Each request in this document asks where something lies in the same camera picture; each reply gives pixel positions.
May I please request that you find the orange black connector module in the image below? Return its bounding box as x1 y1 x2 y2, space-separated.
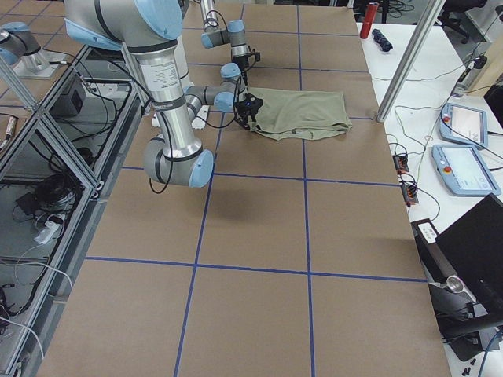
392 154 409 174

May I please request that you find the folded dark blue umbrella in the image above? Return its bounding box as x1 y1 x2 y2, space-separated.
372 28 393 53

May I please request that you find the white camera stand pedestal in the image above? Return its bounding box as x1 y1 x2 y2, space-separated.
136 38 203 137

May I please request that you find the brown paper table cover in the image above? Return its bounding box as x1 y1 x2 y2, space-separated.
38 5 450 376

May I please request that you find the black monitor on stand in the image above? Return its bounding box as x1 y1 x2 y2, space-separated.
411 194 502 361

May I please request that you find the teach pendant tablet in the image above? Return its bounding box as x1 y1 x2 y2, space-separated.
439 103 488 149
431 145 501 197

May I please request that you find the aluminium frame post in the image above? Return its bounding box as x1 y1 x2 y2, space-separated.
376 0 446 123

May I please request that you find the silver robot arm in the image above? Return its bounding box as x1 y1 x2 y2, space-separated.
200 1 261 85
64 1 263 188

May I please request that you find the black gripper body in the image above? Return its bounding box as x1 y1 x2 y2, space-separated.
234 93 263 125
232 49 261 75

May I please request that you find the far teach pendant tablet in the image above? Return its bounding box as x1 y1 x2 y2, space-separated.
439 103 488 149

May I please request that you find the olive green long-sleeve shirt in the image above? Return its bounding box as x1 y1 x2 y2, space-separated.
250 87 352 141

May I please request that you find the near teach pendant tablet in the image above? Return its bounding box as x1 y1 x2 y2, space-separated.
431 145 501 197

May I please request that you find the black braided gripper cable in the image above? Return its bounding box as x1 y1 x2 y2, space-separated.
204 78 243 130

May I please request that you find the red cylindrical bottle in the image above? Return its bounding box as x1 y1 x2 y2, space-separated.
359 2 380 39

